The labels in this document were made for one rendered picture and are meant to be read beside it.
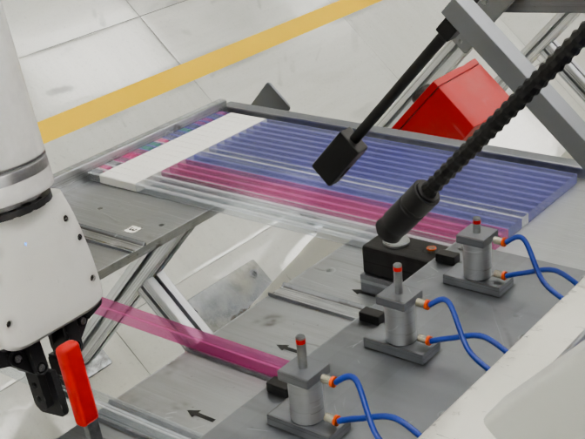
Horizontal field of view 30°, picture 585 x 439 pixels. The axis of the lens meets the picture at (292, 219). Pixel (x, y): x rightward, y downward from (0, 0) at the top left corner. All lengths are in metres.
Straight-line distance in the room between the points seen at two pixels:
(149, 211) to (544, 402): 0.81
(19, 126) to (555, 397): 0.49
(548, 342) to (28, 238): 0.38
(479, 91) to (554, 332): 0.98
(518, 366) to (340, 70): 2.17
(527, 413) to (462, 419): 0.23
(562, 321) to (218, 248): 1.58
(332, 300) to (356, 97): 1.87
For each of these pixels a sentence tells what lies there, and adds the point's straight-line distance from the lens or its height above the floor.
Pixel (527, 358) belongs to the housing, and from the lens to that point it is 0.74.
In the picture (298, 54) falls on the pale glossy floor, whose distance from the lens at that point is 2.81.
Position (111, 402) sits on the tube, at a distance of 0.86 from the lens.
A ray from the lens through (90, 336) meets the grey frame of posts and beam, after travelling 1.98.
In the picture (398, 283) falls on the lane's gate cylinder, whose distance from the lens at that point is 0.76.
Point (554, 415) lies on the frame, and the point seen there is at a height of 1.42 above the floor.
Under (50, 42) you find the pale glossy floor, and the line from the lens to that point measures 2.48.
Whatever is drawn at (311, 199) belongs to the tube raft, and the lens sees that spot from 1.16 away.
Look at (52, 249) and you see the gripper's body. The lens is 0.85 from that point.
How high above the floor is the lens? 1.71
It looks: 44 degrees down
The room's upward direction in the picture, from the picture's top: 41 degrees clockwise
